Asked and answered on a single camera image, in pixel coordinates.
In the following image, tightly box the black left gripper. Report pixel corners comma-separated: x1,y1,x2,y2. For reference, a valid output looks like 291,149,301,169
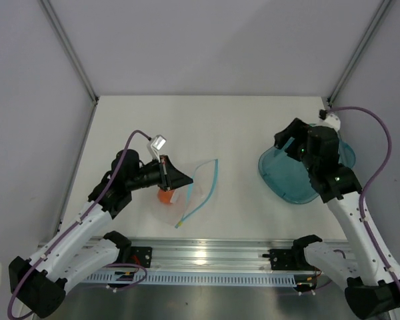
127,155,193,192

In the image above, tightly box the orange toy pumpkin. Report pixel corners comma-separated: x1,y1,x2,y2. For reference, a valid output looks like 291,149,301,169
157,189,174,205

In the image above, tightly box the clear zip top bag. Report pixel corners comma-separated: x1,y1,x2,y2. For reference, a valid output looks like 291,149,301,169
151,158,219,229

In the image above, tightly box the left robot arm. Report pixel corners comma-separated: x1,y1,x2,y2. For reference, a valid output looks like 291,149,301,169
9,149,193,319

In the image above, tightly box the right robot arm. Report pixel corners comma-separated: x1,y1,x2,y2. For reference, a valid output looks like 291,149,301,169
275,118,400,319

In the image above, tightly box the teal plastic tray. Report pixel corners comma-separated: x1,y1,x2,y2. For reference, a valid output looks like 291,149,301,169
258,138,362,205

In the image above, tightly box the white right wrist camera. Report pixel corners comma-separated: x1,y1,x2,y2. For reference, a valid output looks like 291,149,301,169
317,109,341,132

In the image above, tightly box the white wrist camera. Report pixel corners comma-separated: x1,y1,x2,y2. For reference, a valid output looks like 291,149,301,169
147,135,167,160
317,109,341,132

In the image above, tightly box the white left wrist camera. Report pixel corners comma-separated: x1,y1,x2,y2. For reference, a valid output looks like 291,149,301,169
147,135,167,160

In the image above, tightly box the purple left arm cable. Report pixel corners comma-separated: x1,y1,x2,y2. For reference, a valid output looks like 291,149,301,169
7,130,153,319

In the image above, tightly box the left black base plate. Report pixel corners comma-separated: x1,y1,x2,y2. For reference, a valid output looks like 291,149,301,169
129,247,153,268

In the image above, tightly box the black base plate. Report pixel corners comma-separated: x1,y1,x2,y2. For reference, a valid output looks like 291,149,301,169
262,249,311,271
129,247,153,268

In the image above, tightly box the aluminium mounting rail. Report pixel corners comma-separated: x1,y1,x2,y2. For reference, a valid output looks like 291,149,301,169
132,238,293,273

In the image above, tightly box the white slotted cable duct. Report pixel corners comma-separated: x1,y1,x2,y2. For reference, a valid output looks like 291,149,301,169
83,271,297,287

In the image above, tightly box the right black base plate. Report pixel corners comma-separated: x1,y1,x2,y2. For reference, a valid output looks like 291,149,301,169
262,249,311,271

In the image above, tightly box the right aluminium frame post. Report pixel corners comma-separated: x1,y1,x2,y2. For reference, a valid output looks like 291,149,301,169
326,0,396,108

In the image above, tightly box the aluminium frame post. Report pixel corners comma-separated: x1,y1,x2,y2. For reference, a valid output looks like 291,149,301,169
326,0,396,108
38,0,99,105

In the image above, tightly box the left aluminium frame post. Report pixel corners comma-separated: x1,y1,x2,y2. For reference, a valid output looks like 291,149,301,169
38,0,99,105

